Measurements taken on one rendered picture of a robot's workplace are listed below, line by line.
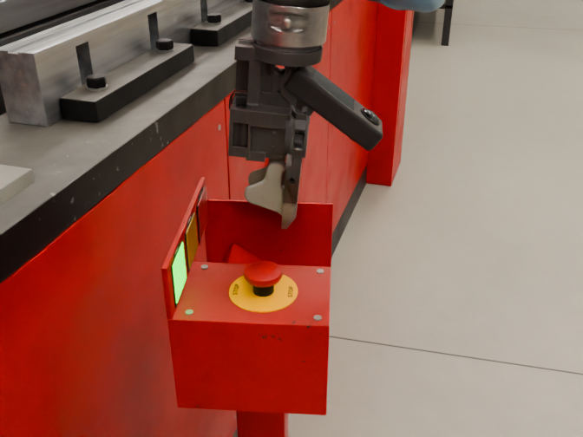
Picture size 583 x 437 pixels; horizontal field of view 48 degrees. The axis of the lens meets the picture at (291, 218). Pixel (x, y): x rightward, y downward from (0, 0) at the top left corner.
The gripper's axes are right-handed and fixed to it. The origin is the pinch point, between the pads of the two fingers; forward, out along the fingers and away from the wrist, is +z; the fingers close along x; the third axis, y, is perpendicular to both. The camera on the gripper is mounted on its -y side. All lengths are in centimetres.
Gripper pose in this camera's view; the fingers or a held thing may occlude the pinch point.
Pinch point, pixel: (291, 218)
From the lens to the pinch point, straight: 75.0
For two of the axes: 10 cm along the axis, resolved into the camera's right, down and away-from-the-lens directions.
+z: -0.9, 8.7, 4.9
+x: -0.7, 4.9, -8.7
